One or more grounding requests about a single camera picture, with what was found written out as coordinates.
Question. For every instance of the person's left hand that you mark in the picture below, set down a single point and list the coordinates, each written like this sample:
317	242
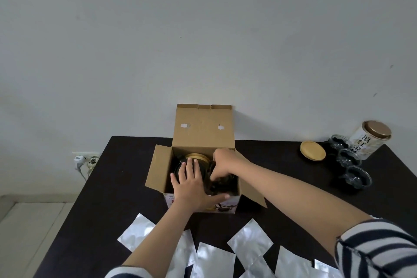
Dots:
192	189

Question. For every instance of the person's right hand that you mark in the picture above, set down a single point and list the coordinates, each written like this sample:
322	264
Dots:
229	162

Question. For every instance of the bamboo coaster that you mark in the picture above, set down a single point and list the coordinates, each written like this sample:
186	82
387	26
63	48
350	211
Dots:
198	158
312	150

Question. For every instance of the red cardboard tea set box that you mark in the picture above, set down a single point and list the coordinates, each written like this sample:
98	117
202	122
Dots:
202	131

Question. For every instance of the white tea tin gold lid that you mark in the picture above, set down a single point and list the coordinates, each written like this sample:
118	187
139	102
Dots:
378	129

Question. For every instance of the person's left forearm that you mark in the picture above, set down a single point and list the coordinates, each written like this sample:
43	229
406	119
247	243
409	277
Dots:
156	242

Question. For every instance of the dark wooden table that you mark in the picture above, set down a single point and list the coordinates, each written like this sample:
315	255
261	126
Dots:
277	154

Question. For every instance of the group of silver foil pouches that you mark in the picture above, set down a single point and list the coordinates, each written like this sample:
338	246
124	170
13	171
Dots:
251	242

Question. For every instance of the striped shirt sleeve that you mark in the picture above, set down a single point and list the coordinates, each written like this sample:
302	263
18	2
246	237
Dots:
378	248
123	274

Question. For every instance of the white power plug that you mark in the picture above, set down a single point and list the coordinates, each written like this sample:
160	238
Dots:
79	162

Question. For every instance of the white wall socket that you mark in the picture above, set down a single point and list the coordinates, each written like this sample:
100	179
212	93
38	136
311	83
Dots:
84	153

